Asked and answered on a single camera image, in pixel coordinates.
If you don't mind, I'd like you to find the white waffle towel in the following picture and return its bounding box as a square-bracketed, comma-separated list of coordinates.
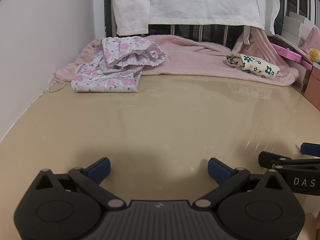
[111, 0, 150, 36]

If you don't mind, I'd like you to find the yellow plush toy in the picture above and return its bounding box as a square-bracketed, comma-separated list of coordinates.
[309, 48, 320, 64]

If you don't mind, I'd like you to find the pink pouch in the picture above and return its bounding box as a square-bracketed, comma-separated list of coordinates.
[302, 27, 320, 55]

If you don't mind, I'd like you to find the brown box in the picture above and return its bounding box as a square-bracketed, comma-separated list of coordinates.
[304, 64, 320, 110]

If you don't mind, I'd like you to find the large white towel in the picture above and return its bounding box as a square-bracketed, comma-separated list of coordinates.
[147, 0, 266, 29]

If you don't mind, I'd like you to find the pink floral garment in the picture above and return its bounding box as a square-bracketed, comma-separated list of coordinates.
[71, 36, 167, 93]

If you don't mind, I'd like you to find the dark notebook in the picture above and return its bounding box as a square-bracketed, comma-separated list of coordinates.
[268, 34, 309, 55]

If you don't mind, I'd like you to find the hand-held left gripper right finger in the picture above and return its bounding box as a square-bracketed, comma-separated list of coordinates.
[194, 157, 294, 209]

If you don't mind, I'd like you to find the pink case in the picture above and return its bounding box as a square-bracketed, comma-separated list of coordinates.
[271, 42, 313, 63]

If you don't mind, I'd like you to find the pink fleece blanket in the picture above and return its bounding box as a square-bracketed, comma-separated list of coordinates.
[55, 26, 302, 87]

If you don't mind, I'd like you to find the stack of white boxes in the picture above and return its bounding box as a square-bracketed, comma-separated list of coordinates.
[282, 11, 316, 47]

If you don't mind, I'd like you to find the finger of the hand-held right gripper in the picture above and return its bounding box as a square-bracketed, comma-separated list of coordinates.
[258, 151, 320, 172]
[301, 142, 320, 156]

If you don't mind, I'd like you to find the white cord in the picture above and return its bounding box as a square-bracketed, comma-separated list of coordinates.
[47, 72, 66, 93]

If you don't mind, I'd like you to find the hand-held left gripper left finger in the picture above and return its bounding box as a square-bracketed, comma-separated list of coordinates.
[34, 157, 127, 209]

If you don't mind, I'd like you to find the narrow white cloth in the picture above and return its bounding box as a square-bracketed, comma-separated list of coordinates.
[265, 0, 280, 36]

